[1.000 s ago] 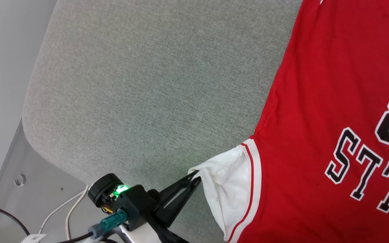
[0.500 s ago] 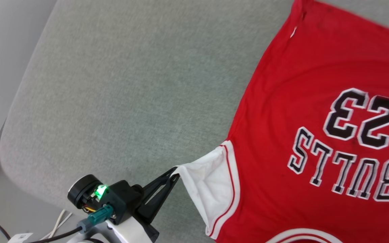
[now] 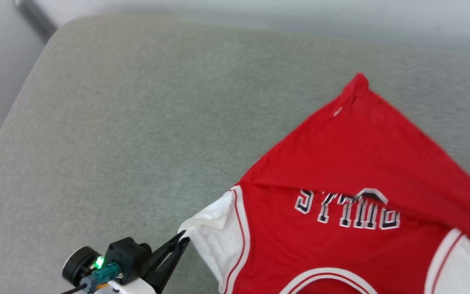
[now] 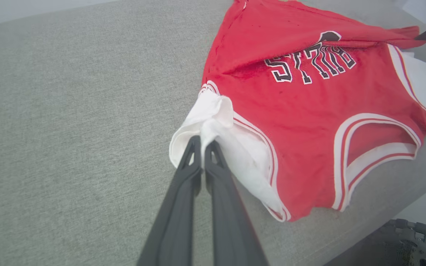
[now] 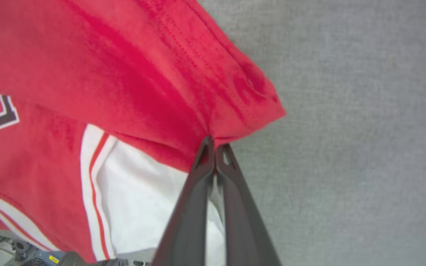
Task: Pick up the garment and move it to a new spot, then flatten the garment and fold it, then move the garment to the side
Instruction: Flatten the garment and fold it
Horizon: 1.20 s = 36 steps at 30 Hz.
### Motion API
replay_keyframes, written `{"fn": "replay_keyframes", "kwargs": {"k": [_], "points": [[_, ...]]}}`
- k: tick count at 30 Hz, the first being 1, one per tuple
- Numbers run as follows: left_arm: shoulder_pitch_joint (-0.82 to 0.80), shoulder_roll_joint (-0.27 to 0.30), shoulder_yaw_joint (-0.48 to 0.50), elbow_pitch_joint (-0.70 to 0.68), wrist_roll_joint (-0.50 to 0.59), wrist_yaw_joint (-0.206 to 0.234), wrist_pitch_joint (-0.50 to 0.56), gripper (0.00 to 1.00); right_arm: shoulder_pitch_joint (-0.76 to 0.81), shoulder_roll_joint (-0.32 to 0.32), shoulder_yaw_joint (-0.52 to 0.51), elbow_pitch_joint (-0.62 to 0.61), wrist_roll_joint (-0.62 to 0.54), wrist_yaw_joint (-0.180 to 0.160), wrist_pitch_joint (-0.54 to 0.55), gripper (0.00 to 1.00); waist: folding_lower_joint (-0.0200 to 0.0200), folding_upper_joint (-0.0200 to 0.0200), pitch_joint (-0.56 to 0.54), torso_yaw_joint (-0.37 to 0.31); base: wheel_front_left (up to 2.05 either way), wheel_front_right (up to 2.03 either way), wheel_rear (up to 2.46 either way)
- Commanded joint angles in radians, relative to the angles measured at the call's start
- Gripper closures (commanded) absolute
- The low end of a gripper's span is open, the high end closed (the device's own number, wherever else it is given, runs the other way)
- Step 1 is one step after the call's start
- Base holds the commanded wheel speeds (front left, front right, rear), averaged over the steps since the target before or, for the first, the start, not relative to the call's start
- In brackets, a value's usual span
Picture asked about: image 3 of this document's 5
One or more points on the grey fabric sofa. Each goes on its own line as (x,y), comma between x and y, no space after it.
(137,143)

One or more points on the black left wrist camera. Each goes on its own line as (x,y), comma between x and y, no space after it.
(129,253)

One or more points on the red basketball jersey white trim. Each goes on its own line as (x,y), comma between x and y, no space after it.
(341,163)

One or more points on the grey metal wall rail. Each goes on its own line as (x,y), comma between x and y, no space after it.
(35,16)

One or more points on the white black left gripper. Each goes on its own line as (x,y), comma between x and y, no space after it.
(131,288)

